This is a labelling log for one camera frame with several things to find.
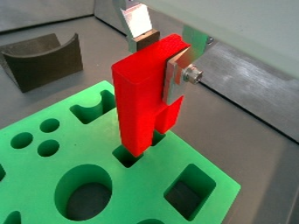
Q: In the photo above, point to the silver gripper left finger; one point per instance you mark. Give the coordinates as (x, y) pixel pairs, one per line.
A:
(141, 34)

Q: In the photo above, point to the green shape-sorter board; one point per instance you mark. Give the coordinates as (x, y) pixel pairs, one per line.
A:
(68, 174)

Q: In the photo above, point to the black curved stand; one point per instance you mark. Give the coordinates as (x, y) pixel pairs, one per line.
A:
(41, 60)

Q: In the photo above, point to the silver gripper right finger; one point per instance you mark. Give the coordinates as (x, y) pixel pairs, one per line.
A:
(181, 70)

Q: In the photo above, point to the red double-square block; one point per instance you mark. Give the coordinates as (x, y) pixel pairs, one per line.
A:
(140, 85)

